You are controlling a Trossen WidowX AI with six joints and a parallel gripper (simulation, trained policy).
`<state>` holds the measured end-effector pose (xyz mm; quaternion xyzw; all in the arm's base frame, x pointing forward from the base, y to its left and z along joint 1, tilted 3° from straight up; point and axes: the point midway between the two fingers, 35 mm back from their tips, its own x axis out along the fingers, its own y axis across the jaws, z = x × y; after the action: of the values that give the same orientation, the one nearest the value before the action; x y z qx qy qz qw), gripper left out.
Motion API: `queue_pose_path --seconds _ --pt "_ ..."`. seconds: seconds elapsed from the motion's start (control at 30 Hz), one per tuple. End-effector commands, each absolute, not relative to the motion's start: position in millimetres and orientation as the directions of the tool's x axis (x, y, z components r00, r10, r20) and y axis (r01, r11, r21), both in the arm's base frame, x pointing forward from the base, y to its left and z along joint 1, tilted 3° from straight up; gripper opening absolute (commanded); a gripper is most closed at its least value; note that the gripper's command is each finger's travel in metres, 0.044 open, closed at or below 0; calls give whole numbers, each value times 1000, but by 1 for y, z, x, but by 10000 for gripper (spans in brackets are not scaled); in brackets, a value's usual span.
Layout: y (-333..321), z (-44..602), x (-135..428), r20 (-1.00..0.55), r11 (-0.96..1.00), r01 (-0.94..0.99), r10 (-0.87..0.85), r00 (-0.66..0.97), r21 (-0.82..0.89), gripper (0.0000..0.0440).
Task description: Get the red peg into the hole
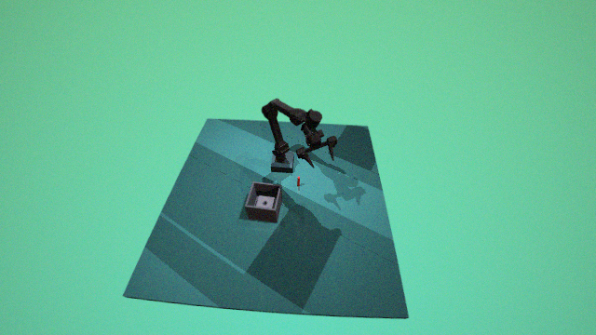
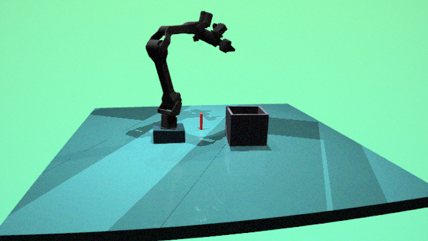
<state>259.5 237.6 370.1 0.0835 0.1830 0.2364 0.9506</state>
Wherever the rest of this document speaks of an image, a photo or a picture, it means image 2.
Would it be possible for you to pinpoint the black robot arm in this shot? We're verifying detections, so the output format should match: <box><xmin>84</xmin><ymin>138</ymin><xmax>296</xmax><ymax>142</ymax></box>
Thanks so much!
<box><xmin>146</xmin><ymin>11</ymin><xmax>228</xmax><ymax>130</ymax></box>

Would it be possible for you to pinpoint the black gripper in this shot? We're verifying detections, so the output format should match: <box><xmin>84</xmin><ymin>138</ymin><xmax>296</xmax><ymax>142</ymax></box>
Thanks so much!
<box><xmin>205</xmin><ymin>31</ymin><xmax>236</xmax><ymax>53</ymax></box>

